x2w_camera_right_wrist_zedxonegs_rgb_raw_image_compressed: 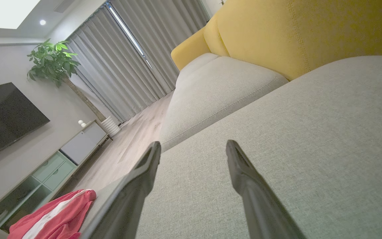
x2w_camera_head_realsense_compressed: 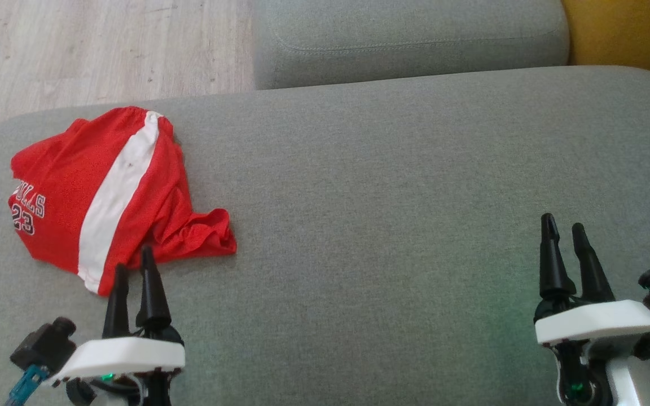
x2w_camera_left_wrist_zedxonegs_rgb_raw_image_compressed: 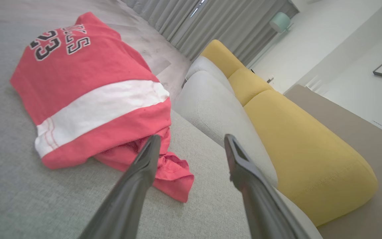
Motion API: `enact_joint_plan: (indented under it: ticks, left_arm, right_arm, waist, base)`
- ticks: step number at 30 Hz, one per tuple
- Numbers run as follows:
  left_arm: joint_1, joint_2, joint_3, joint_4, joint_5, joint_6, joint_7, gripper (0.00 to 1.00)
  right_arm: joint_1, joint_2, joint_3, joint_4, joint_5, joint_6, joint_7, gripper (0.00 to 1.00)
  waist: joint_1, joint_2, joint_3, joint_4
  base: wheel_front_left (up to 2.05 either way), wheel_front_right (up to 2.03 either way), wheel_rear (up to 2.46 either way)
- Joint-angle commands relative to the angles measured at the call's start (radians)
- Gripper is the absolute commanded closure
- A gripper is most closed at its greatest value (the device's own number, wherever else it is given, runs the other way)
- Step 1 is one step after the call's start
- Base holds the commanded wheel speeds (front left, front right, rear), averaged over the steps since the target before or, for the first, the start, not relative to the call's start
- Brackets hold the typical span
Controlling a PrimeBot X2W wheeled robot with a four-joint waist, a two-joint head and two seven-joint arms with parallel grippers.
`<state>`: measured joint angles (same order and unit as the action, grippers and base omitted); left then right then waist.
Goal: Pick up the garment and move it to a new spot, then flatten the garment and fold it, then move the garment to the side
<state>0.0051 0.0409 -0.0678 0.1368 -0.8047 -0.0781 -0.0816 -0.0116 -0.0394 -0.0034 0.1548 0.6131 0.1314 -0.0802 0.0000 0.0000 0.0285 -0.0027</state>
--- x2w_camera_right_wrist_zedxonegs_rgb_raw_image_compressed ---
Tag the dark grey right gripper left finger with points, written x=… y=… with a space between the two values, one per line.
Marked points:
x=128 y=199

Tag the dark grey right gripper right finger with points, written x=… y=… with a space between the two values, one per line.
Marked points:
x=257 y=199

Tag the red Bulls basketball jersey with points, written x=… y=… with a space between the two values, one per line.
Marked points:
x=65 y=215

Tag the wood and grey TV cabinet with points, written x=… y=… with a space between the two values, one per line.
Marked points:
x=85 y=142

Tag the white ribbed plant pot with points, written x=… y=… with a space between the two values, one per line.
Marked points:
x=111 y=126

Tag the large grey sofa chaise seat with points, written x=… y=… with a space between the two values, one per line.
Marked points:
x=310 y=132

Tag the small white ornament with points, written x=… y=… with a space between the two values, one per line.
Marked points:
x=81 y=123

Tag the grey sofa seat cushion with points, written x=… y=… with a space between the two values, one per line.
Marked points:
x=196 y=64
x=211 y=96

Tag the grey pleated curtains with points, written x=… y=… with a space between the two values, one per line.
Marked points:
x=111 y=66

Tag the green potted tree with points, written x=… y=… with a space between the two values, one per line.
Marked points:
x=51 y=61

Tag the yellow sofa armrest cushion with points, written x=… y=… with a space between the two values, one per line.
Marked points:
x=187 y=51

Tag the small yellow sofa back cushion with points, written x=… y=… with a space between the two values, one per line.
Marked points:
x=214 y=39

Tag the large yellow sofa back cushion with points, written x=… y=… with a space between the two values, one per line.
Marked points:
x=310 y=33

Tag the bright ceiling light panel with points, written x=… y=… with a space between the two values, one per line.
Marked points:
x=2 y=11

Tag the black wall television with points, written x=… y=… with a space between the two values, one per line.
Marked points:
x=5 y=116

